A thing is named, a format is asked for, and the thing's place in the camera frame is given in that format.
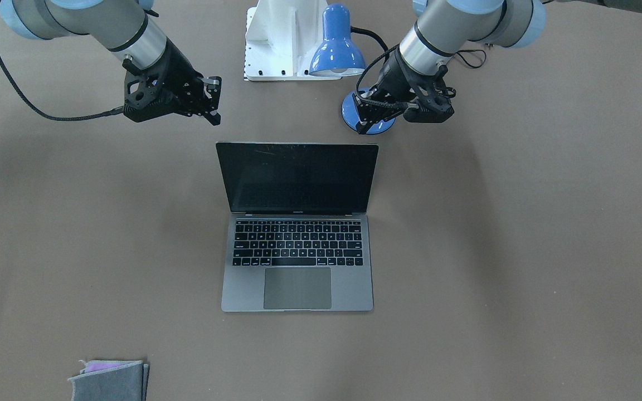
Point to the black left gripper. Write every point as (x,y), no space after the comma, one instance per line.
(392,79)

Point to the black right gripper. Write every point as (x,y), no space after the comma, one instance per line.
(179,68)

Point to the grey laptop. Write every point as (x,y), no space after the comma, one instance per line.
(298,234)

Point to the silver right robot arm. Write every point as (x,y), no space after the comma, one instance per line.
(125,28)

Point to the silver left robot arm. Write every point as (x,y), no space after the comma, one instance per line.
(443,27)

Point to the blue desk lamp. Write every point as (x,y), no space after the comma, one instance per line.
(338,56)

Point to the purple cloth under grey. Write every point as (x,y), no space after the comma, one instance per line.
(99,365)

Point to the folded grey cloth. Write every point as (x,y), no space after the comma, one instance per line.
(124,383)

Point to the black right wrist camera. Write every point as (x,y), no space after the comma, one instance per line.
(146,95)

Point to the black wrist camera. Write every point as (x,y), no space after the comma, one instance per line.
(146,95)
(432,103)

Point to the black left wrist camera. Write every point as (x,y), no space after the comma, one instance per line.
(432,103)

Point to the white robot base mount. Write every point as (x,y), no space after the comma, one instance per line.
(281,39)

